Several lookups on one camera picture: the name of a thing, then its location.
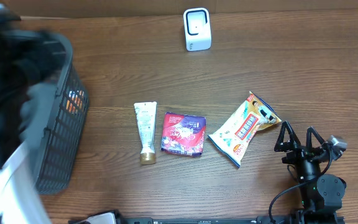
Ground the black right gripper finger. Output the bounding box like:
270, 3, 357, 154
274, 121, 301, 152
305, 126, 326, 151

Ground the white yellow snack bag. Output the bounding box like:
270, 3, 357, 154
209, 92, 282, 167

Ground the red purple snack packet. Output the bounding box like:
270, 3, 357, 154
161, 112, 206, 157

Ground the white gold-capped tube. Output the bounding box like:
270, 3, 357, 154
134, 101, 157, 165

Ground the orange white snack packet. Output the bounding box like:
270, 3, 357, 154
66, 90, 84, 114

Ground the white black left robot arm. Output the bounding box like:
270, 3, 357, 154
0, 4, 68, 223

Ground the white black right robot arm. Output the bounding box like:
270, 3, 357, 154
268, 121, 347, 223

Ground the white barcode scanner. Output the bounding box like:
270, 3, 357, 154
183, 7, 212, 52

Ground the grey plastic basket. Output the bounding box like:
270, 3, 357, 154
21, 34, 90, 195

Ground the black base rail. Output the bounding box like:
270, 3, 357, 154
67, 210, 345, 224

